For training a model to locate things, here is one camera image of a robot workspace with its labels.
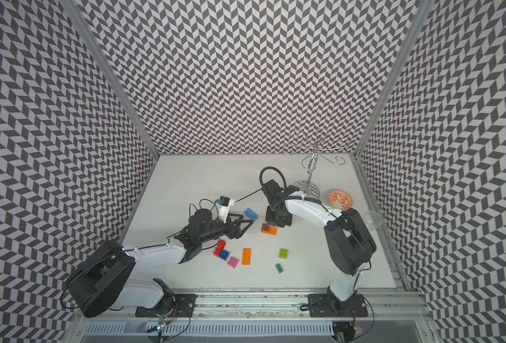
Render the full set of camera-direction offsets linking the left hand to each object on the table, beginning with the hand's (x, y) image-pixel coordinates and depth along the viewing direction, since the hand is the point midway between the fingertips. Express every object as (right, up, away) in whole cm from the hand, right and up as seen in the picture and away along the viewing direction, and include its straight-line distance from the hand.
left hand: (247, 221), depth 82 cm
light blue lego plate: (+1, 0, +12) cm, 12 cm away
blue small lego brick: (-9, -13, +1) cm, 16 cm away
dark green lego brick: (+12, -17, -2) cm, 21 cm away
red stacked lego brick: (-11, -10, +1) cm, 15 cm away
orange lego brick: (+10, -5, +7) cm, 13 cm away
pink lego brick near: (-5, -15, -1) cm, 16 cm away
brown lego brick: (+7, -4, +7) cm, 11 cm away
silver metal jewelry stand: (+28, +31, +1) cm, 42 cm away
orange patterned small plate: (+42, +7, +16) cm, 45 cm away
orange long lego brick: (-1, -14, +1) cm, 15 cm away
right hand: (+11, -3, +6) cm, 13 cm away
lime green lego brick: (+14, -13, +1) cm, 19 cm away
